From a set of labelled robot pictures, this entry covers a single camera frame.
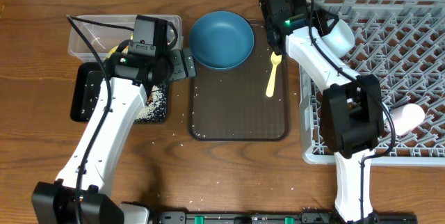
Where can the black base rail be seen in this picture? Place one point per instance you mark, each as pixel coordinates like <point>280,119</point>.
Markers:
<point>243,218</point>

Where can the pile of white rice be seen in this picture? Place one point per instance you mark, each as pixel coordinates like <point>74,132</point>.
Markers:
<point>155,110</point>

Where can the yellow plastic spoon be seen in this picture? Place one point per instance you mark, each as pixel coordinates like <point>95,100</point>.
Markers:
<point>275,60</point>

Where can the dark blue plate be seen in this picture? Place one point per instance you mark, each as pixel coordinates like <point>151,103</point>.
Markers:
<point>221,40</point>

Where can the grey dishwasher rack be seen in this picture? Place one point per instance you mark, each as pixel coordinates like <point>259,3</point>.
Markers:
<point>402,43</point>

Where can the light blue bowl with rice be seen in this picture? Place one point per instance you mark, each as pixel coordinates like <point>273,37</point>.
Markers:
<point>340,38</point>

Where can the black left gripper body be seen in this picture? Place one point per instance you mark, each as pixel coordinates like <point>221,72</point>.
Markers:
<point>165,64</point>

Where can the pink plastic cup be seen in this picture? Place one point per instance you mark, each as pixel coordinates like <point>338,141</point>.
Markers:
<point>406,118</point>

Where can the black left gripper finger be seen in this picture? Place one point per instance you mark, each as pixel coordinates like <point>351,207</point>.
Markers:
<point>189,63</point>
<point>179,71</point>

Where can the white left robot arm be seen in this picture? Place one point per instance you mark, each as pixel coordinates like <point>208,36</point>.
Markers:
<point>82,189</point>

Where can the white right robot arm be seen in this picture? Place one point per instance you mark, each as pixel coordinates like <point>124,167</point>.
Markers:
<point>354,122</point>

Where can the black waste tray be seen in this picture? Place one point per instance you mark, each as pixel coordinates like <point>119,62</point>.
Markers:
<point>86,91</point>

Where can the yellow green snack wrapper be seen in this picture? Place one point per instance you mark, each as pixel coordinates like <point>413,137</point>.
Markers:
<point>113,50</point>

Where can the dark brown serving tray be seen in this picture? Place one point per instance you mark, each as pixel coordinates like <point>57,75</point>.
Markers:
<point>231,105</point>

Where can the clear plastic waste bin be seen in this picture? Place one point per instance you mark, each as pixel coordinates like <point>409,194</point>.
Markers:
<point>104,39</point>

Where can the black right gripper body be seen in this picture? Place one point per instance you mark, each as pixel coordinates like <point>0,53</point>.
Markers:
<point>319,24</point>

